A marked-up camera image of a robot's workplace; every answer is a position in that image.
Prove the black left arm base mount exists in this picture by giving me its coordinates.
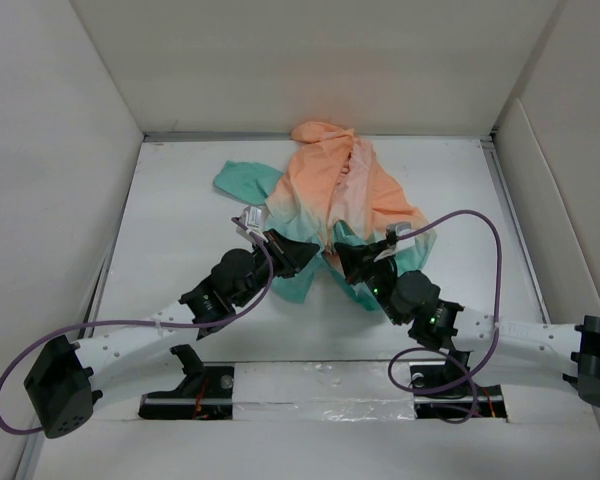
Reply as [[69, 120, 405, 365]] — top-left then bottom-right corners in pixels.
[[138, 345, 235, 421]]

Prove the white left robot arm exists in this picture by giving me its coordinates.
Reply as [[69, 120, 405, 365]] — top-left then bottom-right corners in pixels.
[[24, 229, 320, 439]]

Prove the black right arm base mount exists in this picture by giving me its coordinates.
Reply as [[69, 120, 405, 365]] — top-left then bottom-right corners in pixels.
[[409, 349, 509, 420]]

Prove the clear plastic taped strip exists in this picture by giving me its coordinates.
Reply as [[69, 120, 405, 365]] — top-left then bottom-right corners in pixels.
[[232, 361, 416, 422]]

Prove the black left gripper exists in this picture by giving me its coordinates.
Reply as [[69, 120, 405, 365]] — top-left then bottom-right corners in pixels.
[[233, 229, 318, 308]]

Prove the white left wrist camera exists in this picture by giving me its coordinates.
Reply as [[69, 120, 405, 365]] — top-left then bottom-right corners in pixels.
[[231, 205, 267, 237]]

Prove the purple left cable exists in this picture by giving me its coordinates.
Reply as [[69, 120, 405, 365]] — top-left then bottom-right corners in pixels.
[[0, 215, 274, 436]]

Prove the orange and teal gradient jacket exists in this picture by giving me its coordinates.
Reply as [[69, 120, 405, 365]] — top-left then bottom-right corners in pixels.
[[213, 121, 428, 311]]

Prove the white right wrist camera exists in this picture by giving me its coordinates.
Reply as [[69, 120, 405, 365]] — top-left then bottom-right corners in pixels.
[[386, 222, 415, 251]]

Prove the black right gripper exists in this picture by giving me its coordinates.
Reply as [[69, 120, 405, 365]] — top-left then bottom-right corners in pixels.
[[335, 240, 403, 326]]

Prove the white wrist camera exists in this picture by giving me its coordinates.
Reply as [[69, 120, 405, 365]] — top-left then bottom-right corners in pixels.
[[386, 222, 415, 251], [231, 205, 267, 237]]

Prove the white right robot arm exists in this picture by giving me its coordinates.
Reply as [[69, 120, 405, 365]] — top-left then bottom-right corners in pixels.
[[335, 241, 600, 408]]

